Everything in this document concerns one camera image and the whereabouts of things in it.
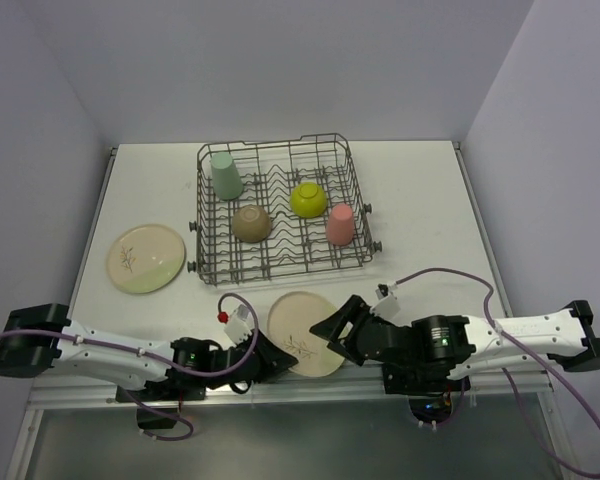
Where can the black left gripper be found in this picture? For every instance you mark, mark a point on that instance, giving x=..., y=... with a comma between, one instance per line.
x=274, y=359

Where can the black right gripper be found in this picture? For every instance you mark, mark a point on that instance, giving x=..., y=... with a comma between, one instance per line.
x=355, y=309

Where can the large pink green plate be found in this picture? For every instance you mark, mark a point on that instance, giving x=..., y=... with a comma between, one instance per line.
x=288, y=327

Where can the pink cup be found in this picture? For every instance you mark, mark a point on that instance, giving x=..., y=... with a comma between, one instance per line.
x=340, y=227

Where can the lime green bowl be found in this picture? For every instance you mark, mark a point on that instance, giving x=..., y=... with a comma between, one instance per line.
x=308, y=200

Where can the black bowl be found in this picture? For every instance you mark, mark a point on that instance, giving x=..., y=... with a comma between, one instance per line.
x=251, y=224

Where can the grey wire dish rack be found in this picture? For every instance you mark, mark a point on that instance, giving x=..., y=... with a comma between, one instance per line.
x=269, y=171

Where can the small cream plate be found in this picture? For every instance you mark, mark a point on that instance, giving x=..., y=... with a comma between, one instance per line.
x=145, y=259

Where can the pale green cup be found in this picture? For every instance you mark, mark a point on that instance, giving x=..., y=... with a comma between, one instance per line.
x=226, y=180

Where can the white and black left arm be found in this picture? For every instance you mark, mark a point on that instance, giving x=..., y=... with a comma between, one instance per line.
x=43, y=339

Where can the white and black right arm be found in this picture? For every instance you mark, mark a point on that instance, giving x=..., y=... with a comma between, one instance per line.
x=440, y=353

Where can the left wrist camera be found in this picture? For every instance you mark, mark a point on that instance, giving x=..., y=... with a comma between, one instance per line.
x=237, y=325

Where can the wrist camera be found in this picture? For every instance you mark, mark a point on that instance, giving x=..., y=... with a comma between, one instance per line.
x=237, y=325
x=387, y=305

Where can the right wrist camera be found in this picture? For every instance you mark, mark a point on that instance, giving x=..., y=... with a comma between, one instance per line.
x=387, y=305

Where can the aluminium rail frame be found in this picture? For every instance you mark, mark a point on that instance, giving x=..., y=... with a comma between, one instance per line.
x=343, y=426

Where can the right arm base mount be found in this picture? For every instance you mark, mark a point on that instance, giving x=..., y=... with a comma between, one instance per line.
x=432, y=403

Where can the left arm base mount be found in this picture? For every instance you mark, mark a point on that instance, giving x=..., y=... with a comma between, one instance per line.
x=159, y=405

